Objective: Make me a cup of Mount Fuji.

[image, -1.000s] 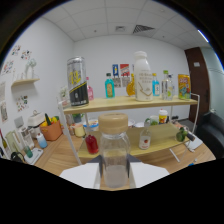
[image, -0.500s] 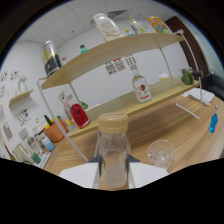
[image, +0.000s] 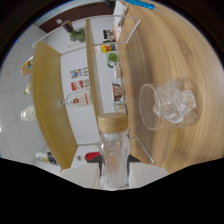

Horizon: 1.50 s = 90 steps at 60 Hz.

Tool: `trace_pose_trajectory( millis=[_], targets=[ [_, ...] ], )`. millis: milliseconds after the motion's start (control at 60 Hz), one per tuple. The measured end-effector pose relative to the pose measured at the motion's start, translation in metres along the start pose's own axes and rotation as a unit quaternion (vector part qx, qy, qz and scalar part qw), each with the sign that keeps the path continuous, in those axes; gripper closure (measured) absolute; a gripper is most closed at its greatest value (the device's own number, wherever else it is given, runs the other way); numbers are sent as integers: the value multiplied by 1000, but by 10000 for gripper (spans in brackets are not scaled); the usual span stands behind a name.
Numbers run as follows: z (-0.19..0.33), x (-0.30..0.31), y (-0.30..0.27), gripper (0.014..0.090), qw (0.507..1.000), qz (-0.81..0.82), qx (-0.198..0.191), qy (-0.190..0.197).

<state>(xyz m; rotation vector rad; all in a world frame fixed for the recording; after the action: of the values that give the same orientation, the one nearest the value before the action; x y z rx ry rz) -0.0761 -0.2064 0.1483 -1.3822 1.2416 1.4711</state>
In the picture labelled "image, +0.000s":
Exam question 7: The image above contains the black and silver bag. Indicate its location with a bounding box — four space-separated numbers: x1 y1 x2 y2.
35 151 58 165

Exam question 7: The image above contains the glass jar of limes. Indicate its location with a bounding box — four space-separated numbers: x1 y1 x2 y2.
68 26 87 43

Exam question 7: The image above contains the clear glass with ice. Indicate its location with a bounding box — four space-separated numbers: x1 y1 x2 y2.
138 77 203 132

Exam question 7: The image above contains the clear bottle red label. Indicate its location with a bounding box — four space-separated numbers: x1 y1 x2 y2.
56 89 93 108

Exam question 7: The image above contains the yellow snack bag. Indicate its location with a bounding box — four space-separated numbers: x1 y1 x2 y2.
20 56 34 77

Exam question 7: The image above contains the glass bottle wooden lid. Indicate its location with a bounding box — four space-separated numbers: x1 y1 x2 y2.
97 112 131 190

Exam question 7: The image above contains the white frame wooden shelf rack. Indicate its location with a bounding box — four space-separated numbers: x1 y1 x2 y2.
31 14 156 171

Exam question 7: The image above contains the clear bottle green cap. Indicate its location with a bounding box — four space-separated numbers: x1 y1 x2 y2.
22 82 34 96

